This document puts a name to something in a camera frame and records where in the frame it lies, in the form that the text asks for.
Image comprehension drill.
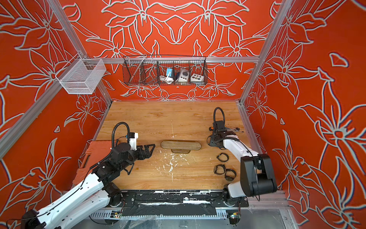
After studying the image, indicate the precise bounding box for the orange plastic tool case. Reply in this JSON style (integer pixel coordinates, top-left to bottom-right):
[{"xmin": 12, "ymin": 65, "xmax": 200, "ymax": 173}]
[{"xmin": 72, "ymin": 141, "xmax": 111, "ymax": 187}]

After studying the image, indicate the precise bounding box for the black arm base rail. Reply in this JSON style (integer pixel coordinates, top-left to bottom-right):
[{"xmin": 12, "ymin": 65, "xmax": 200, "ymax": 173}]
[{"xmin": 108, "ymin": 190, "xmax": 249, "ymax": 218}]

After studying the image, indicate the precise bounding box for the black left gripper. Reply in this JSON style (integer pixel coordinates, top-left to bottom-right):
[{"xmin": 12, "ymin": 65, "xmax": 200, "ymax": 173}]
[{"xmin": 119, "ymin": 143, "xmax": 155, "ymax": 172}]

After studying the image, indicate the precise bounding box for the white power adapter box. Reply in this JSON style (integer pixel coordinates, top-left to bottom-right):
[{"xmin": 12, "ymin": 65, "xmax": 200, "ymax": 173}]
[{"xmin": 178, "ymin": 69, "xmax": 190, "ymax": 83}]

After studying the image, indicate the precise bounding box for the white mesh wall basket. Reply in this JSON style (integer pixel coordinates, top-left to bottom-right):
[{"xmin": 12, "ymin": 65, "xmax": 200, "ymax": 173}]
[{"xmin": 56, "ymin": 59, "xmax": 106, "ymax": 94}]

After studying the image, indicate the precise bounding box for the blue white small box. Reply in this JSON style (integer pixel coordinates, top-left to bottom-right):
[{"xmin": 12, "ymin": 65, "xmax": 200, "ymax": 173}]
[{"xmin": 166, "ymin": 68, "xmax": 173, "ymax": 78}]

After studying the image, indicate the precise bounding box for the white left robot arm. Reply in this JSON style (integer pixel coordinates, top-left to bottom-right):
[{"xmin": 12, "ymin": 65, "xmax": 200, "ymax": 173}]
[{"xmin": 21, "ymin": 143, "xmax": 155, "ymax": 229}]

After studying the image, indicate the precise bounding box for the black strap watch foremost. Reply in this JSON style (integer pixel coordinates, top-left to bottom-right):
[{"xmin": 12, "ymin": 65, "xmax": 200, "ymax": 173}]
[{"xmin": 225, "ymin": 169, "xmax": 237, "ymax": 182}]

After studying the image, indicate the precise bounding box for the dark wooden watch stand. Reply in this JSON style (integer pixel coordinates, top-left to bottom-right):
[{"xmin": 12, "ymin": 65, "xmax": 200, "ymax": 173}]
[{"xmin": 161, "ymin": 140, "xmax": 202, "ymax": 154}]

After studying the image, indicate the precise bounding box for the black analog watch near edge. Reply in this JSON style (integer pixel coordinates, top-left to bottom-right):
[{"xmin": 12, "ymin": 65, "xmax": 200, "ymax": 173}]
[{"xmin": 213, "ymin": 164, "xmax": 226, "ymax": 175}]

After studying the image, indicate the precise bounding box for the white button box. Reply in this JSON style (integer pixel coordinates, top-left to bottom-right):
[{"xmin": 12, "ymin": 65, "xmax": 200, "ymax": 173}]
[{"xmin": 190, "ymin": 73, "xmax": 204, "ymax": 84}]

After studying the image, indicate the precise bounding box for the black wire wall basket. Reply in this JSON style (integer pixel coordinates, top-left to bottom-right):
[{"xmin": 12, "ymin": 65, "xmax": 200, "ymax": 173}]
[{"xmin": 122, "ymin": 54, "xmax": 208, "ymax": 86}]

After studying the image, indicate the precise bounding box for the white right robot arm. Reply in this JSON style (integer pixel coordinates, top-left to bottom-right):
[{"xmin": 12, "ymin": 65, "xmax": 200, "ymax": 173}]
[{"xmin": 209, "ymin": 121, "xmax": 277, "ymax": 201}]

